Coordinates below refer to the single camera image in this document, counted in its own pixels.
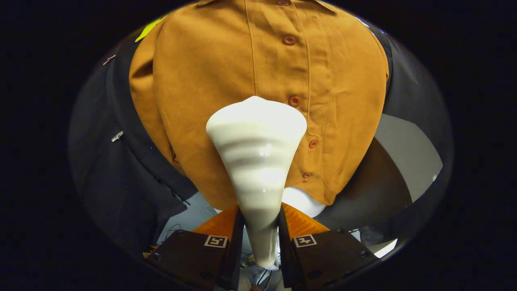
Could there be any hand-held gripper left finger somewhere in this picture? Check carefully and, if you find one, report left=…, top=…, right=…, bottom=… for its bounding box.
left=143, top=204, right=246, bottom=291

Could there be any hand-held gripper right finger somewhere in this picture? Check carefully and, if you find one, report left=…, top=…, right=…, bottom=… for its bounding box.
left=278, top=202, right=379, bottom=289

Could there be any white garment steamer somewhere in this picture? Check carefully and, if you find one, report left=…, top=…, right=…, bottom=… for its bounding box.
left=206, top=96, right=308, bottom=269

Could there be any brown button-up shirt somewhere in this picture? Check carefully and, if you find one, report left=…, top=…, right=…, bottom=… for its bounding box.
left=129, top=0, right=390, bottom=211

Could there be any white mannequin torso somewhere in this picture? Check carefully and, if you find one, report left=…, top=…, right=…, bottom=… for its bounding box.
left=282, top=187, right=326, bottom=218

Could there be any black backdrop cloth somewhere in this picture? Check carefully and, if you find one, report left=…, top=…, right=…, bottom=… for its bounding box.
left=69, top=16, right=453, bottom=255

